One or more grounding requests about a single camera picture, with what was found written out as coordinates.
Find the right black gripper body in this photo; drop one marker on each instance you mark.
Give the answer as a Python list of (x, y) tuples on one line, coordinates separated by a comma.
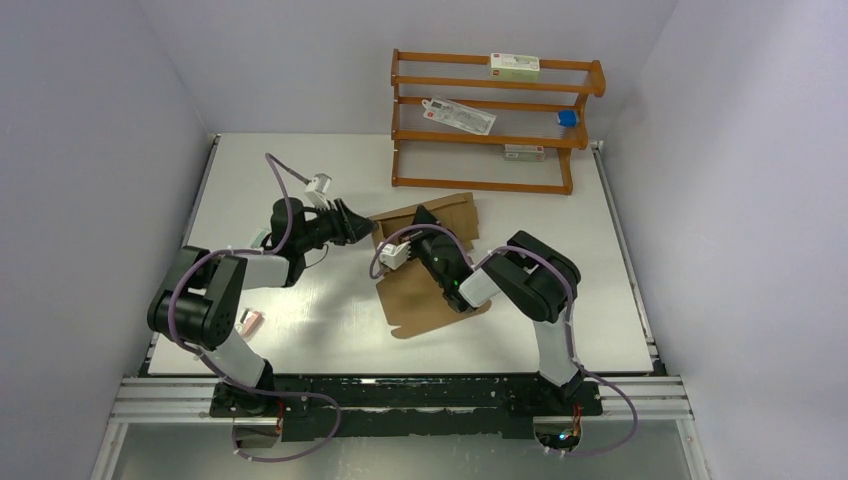
[(421, 248)]

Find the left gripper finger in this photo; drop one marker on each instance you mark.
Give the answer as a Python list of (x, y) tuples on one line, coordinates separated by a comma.
[(344, 213), (355, 231)]

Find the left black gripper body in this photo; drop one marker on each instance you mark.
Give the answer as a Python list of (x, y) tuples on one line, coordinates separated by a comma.
[(325, 227)]

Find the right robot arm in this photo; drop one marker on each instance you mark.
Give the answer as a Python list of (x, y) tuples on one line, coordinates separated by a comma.
[(539, 281)]

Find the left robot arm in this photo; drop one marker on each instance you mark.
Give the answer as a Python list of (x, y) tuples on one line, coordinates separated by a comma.
[(197, 303)]

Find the white green box on table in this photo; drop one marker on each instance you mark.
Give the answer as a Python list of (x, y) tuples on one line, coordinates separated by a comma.
[(260, 239)]

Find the white box lower shelf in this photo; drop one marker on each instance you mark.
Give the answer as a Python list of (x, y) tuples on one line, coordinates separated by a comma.
[(524, 153)]

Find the white green box top shelf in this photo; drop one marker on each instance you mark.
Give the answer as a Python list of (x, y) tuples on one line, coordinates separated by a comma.
[(514, 68)]

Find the orange wooden shelf rack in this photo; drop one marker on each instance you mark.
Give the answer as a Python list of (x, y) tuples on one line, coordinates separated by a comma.
[(526, 112)]

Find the white flat package middle shelf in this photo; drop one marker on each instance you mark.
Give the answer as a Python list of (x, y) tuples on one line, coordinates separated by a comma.
[(458, 116)]

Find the pink white small object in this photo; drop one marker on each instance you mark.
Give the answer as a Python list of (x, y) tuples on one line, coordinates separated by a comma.
[(248, 323)]

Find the blue small cube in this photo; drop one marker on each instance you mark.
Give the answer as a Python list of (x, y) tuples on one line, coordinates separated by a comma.
[(568, 118)]

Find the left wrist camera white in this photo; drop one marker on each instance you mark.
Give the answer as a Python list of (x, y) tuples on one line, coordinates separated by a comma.
[(316, 191)]

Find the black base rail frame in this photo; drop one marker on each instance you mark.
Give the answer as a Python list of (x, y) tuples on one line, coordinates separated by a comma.
[(514, 406)]

